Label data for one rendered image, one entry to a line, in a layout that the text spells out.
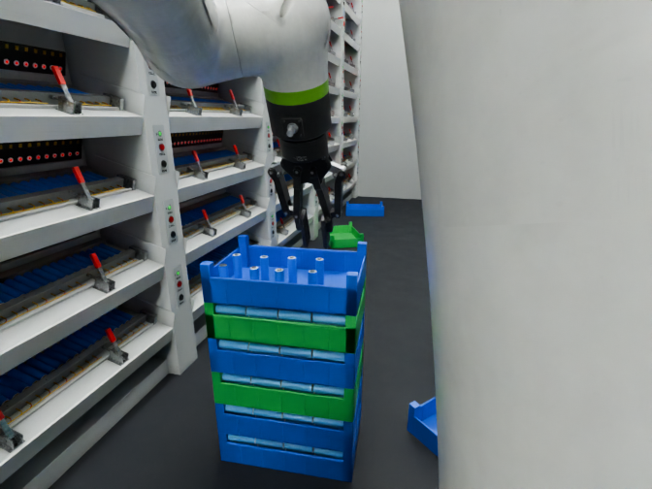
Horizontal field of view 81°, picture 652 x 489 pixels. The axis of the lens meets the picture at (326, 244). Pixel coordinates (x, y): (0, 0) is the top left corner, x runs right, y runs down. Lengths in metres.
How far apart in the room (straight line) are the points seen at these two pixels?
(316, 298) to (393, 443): 0.47
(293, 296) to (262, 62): 0.40
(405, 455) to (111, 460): 0.67
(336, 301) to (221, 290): 0.22
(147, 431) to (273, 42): 0.95
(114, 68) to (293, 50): 0.67
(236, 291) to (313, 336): 0.17
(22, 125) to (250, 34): 0.49
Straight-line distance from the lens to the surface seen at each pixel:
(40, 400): 1.04
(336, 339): 0.74
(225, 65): 0.53
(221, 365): 0.86
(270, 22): 0.51
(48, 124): 0.90
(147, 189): 1.10
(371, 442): 1.05
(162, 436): 1.13
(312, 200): 2.39
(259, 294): 0.74
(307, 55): 0.53
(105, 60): 1.14
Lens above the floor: 0.74
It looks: 18 degrees down
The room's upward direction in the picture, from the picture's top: straight up
